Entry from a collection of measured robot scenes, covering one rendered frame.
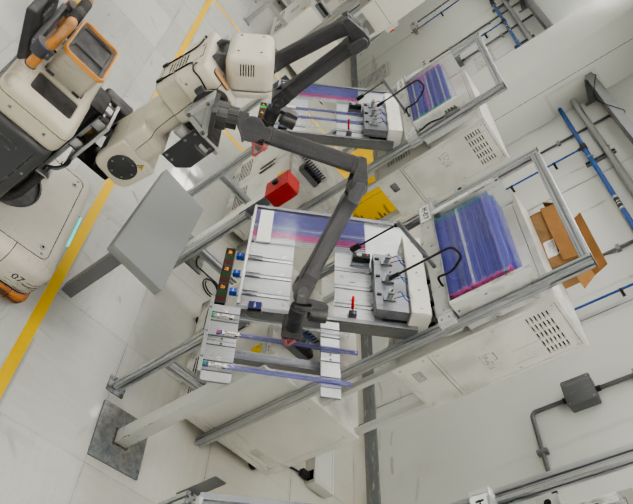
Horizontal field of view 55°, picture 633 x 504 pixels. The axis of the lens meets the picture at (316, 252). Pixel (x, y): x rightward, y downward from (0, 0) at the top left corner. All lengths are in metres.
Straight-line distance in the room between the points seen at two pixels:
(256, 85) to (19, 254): 1.05
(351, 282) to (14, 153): 1.34
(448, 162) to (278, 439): 1.83
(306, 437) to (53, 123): 1.76
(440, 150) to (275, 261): 1.42
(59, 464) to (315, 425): 1.09
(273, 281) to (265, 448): 0.92
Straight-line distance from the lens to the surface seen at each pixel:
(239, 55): 2.01
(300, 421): 2.87
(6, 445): 2.44
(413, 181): 3.71
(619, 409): 3.67
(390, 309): 2.39
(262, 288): 2.46
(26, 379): 2.57
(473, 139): 3.62
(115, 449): 2.69
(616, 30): 5.54
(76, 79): 2.14
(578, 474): 1.87
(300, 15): 6.69
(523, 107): 5.57
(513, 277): 2.28
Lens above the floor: 1.99
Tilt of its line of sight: 24 degrees down
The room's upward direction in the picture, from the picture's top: 60 degrees clockwise
